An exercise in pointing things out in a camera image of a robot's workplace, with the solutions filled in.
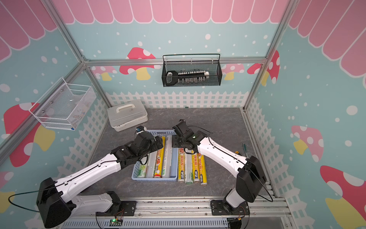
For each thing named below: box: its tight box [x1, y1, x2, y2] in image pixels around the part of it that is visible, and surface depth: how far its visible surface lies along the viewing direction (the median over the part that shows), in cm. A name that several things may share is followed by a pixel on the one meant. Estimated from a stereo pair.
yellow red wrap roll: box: [177, 147, 186, 183], surface depth 87 cm
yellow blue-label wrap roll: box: [198, 153, 208, 186], surface depth 86 cm
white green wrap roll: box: [137, 163, 147, 178], surface depth 84 cm
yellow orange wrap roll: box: [192, 152, 200, 183], surface depth 87 cm
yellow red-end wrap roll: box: [152, 135, 166, 178], surface depth 87 cm
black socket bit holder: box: [165, 70, 210, 87], surface depth 91 cm
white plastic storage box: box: [106, 99, 149, 132], surface depth 104 cm
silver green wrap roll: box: [144, 150, 158, 178], surface depth 85 cm
